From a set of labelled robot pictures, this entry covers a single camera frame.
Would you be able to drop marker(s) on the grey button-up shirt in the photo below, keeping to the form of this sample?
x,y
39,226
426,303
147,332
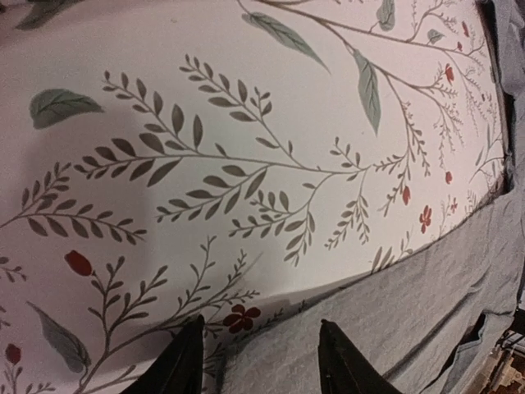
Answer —
x,y
428,323

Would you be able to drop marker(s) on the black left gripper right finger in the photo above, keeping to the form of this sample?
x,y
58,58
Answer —
x,y
343,368

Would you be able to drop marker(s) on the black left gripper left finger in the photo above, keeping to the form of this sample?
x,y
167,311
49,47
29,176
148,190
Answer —
x,y
179,368

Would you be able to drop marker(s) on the floral patterned table cloth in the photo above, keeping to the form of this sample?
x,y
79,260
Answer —
x,y
162,159

